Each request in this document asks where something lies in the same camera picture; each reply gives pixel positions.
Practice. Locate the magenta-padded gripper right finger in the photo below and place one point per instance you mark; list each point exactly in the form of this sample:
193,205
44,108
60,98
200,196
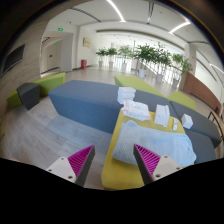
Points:
165,165

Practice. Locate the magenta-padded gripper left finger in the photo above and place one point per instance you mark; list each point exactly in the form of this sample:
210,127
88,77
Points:
63,168

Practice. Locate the light blue towel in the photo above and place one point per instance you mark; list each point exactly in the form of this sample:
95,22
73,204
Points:
160,140

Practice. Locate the small white tag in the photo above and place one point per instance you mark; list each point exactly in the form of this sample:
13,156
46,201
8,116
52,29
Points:
175,125

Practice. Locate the yellow upholstered bench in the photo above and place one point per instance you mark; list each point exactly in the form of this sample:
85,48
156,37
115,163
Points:
116,173

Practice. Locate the tall white slotted box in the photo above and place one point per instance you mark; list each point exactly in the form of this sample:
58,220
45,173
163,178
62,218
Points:
161,116

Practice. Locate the white plastic-wrapped tissue pack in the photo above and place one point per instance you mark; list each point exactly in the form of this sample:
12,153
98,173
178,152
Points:
136,110

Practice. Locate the wooden black-framed table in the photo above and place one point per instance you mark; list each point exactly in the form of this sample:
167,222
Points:
220,128

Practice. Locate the small green upholstered bench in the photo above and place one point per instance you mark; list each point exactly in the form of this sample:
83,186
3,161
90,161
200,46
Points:
181,98

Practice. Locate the long blue-grey upholstered bench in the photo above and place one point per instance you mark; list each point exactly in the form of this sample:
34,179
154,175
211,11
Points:
83,100

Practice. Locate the white stacked box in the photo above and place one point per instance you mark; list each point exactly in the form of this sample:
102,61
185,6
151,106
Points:
126,95

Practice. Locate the dark grey cube seat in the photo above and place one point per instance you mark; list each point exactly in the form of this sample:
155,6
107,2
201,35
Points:
29,95

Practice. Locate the brown wooden counter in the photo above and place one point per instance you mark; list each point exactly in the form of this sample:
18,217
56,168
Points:
200,90

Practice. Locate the long green upholstered bench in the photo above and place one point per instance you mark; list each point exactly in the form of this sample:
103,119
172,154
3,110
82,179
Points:
50,81

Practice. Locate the red bin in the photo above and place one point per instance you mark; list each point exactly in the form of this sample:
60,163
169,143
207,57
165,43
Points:
84,64

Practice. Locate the row of potted plants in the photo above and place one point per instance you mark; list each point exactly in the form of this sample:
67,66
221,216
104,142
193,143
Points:
146,53

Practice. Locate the green exit sign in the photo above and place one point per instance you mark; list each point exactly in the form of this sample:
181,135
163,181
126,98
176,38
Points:
60,29

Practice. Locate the ceiling light strips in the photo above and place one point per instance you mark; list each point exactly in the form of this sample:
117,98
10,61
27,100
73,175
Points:
116,11

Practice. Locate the black wall screen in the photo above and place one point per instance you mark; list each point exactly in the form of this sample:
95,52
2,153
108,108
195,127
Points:
13,57

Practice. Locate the yellow wall picture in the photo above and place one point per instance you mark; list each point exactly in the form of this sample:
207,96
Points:
86,42

